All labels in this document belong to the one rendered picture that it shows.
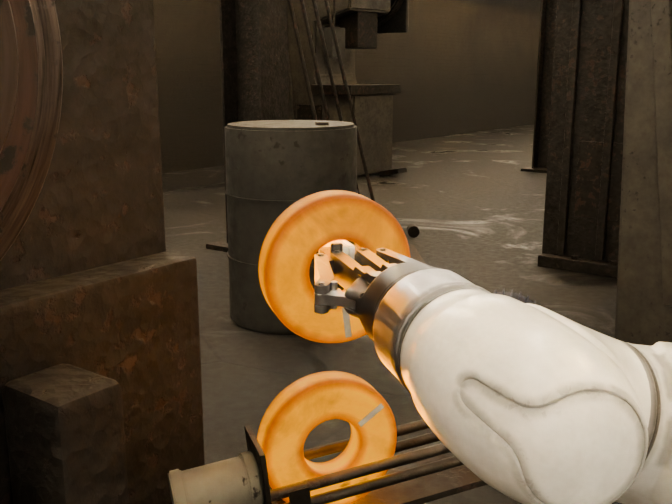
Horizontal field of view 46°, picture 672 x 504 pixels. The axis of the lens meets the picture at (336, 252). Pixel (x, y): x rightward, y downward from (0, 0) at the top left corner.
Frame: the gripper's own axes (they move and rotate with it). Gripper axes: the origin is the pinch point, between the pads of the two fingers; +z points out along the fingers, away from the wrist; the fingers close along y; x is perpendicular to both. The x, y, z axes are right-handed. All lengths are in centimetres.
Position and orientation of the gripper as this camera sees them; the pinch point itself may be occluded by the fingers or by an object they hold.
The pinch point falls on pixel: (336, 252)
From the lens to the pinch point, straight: 78.4
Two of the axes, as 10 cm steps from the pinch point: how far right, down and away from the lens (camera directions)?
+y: 9.4, -0.7, 3.2
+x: 0.2, -9.6, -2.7
